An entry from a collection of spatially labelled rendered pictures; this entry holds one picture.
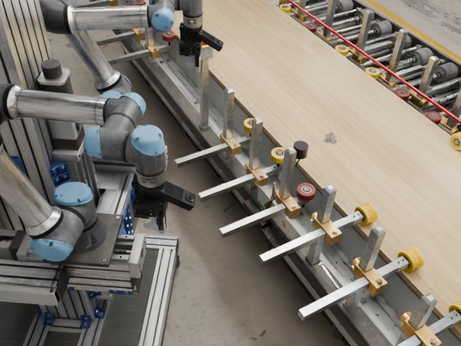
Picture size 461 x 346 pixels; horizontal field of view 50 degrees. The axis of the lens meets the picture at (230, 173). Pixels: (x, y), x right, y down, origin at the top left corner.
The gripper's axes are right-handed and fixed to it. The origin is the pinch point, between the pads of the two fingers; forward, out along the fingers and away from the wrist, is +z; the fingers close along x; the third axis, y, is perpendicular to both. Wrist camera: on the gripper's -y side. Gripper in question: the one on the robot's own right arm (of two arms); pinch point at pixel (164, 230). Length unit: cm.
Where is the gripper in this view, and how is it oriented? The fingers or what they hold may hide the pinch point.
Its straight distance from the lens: 142.2
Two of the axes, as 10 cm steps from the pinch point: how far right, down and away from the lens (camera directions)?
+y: -10.0, -0.7, 0.3
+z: -0.3, 7.2, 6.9
